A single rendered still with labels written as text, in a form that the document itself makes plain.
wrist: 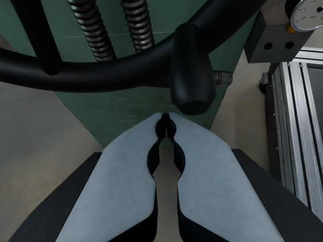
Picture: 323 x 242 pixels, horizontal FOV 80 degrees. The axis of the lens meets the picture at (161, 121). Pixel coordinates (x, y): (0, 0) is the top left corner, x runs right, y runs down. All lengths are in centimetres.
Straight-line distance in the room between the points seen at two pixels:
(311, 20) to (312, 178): 49
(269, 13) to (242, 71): 79
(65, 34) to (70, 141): 66
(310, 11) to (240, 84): 79
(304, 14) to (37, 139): 103
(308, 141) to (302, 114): 10
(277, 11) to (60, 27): 35
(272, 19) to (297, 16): 5
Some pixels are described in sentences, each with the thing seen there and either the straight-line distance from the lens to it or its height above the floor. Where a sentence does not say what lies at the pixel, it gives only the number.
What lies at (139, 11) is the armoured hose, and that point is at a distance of 20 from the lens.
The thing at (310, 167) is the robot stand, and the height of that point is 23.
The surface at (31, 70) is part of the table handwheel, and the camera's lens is 20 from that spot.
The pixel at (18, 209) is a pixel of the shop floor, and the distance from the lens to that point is 102.
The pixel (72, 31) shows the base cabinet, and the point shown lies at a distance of 40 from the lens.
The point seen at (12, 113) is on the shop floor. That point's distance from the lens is 124.
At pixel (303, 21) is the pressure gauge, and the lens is 34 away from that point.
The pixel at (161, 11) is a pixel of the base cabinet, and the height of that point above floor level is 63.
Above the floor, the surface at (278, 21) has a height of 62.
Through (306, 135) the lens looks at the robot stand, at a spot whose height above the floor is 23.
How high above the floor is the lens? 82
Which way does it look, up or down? 62 degrees down
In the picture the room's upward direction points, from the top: 6 degrees counter-clockwise
